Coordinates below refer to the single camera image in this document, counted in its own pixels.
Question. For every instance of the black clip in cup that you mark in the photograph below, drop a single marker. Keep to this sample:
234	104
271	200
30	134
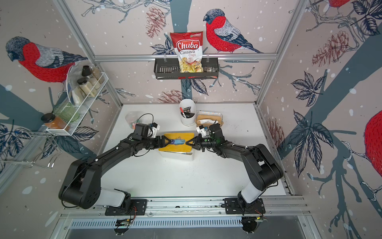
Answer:
188	112

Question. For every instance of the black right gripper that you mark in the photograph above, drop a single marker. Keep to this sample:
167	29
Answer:
187	143

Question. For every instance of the beige spice bottle back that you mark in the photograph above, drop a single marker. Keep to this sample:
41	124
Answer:
87	73

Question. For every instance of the red marker pen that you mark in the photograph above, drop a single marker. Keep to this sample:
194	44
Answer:
182	112

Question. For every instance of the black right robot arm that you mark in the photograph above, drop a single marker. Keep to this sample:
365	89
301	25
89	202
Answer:
262	169

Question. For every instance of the beige spice bottle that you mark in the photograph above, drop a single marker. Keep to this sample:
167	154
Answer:
87	87
87	73

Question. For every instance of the green jar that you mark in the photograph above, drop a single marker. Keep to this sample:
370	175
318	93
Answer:
67	112

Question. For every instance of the yellow plastic lid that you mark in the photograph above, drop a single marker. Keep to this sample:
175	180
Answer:
179	148

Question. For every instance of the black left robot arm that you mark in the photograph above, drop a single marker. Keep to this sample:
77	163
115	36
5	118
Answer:
82	184

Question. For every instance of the white rectangular bin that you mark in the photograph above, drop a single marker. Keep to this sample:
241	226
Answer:
180	156

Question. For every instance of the white pen holder cup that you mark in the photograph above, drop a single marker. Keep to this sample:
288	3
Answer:
188	103

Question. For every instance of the metal wire hook rack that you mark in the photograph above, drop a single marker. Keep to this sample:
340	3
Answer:
28	149

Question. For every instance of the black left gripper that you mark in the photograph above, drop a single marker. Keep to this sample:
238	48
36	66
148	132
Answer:
162	144

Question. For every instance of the orange spice jar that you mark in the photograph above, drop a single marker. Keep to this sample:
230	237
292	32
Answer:
54	122

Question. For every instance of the blue white tissue pack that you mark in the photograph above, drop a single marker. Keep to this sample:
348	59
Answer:
178	141

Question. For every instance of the black wire wall basket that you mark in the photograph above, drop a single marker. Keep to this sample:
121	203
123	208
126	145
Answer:
170	70

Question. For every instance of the red Chuba chips bag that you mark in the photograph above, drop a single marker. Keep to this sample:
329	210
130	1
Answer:
189	50

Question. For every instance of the clear plastic tissue box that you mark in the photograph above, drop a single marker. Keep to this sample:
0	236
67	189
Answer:
209	119

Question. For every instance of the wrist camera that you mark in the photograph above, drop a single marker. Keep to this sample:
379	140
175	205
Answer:
154	128
207	131

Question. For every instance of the beige spice bottle front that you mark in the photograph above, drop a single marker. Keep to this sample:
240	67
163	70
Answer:
87	87

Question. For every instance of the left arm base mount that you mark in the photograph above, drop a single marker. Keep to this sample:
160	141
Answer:
131	207

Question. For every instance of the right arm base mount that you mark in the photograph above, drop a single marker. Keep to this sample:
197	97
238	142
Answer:
238	206

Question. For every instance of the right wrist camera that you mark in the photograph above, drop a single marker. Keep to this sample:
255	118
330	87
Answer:
207	131

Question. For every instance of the white wire spice rack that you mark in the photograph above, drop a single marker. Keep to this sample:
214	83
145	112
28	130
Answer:
77	97

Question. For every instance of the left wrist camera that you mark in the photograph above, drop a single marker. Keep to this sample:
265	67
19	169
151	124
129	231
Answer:
154	128

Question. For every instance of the clear jar with candies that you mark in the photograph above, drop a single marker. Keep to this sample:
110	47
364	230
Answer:
133	118

